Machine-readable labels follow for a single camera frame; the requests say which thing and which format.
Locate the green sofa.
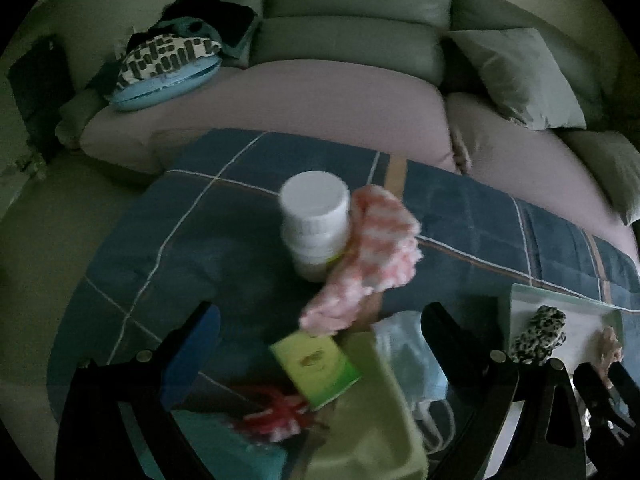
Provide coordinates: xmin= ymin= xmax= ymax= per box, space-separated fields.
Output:
xmin=54 ymin=0 xmax=640 ymax=226

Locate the white pill bottle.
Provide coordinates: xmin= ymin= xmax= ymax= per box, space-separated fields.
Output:
xmin=278 ymin=171 xmax=350 ymax=282

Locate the grey green throw pillow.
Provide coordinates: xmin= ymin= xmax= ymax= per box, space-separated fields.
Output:
xmin=449 ymin=28 xmax=587 ymax=130

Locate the pink sofa seat cover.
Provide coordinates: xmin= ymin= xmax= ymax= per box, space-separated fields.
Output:
xmin=80 ymin=60 xmax=639 ymax=258

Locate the leopard print scrunchie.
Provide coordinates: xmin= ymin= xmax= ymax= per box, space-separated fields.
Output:
xmin=509 ymin=306 xmax=566 ymax=365

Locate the pale green tray box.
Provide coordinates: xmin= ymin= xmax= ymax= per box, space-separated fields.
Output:
xmin=498 ymin=284 xmax=626 ymax=375

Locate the pink white fuzzy sock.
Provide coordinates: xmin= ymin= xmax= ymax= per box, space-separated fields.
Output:
xmin=298 ymin=184 xmax=422 ymax=336

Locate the teal rolled towel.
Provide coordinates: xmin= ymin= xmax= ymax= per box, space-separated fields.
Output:
xmin=119 ymin=404 xmax=292 ymax=480

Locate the blue black-white patterned cushion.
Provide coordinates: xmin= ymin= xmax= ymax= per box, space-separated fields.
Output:
xmin=108 ymin=34 xmax=221 ymax=112

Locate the blue plaid blanket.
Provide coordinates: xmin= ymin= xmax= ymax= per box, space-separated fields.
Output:
xmin=46 ymin=128 xmax=640 ymax=480

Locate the light blue face mask pack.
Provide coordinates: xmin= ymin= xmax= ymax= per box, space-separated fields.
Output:
xmin=372 ymin=311 xmax=456 ymax=455

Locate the green tissue pack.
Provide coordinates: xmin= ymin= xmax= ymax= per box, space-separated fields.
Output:
xmin=269 ymin=330 xmax=361 ymax=411

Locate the dark clothes pile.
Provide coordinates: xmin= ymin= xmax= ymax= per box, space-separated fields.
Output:
xmin=148 ymin=0 xmax=259 ymax=68

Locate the red white yarn flower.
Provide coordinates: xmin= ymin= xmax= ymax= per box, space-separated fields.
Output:
xmin=232 ymin=387 xmax=314 ymax=443

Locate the light green cloth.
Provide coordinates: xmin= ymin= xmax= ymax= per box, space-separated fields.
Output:
xmin=305 ymin=332 xmax=430 ymax=480

